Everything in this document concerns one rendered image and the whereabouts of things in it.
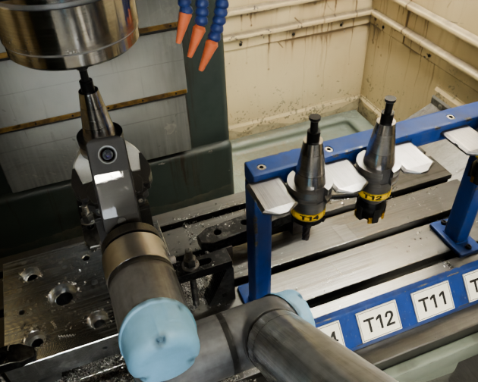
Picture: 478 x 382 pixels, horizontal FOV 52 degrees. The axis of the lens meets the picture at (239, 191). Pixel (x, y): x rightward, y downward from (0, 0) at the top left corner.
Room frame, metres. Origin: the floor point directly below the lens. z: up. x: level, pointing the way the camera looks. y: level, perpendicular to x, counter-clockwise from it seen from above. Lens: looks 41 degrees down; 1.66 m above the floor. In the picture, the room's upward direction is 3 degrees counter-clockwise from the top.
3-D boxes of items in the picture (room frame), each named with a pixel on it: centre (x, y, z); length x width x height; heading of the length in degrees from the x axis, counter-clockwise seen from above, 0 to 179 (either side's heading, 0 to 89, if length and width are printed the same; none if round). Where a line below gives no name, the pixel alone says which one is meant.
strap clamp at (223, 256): (0.57, 0.08, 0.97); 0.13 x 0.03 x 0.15; 109
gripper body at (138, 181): (0.46, 0.15, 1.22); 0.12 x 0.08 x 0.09; 19
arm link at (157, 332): (0.30, 0.10, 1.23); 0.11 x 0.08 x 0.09; 19
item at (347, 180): (0.54, -0.15, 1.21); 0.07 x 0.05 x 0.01; 19
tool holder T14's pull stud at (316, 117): (0.52, -0.10, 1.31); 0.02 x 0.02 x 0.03
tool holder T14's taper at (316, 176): (0.52, -0.10, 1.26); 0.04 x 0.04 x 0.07
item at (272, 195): (0.50, -0.05, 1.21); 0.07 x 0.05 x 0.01; 19
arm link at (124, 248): (0.38, 0.12, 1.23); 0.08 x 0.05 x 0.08; 109
